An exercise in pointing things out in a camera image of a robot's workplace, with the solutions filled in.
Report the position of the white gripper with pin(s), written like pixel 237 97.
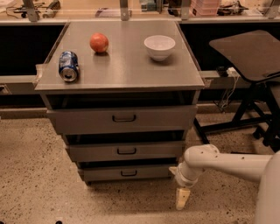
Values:
pixel 185 181

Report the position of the grey bottom drawer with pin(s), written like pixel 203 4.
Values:
pixel 151 171

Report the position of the grey drawer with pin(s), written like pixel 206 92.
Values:
pixel 124 151
pixel 151 171
pixel 121 120

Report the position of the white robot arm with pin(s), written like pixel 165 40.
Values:
pixel 263 169

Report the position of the grey middle drawer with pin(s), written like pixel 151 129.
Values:
pixel 124 151

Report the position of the grey top drawer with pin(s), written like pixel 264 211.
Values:
pixel 121 120

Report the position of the grey drawer cabinet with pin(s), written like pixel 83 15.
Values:
pixel 124 76

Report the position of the black office chair base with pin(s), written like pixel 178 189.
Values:
pixel 271 136

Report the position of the white bowl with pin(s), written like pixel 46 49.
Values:
pixel 159 47

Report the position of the black side table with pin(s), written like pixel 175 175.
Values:
pixel 254 55

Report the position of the blue soda can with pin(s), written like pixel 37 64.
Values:
pixel 68 66

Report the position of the red apple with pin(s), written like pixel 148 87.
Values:
pixel 99 43

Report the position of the pink storage bin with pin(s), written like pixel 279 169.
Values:
pixel 202 8

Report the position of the white power adapter with cables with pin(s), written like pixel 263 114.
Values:
pixel 229 89

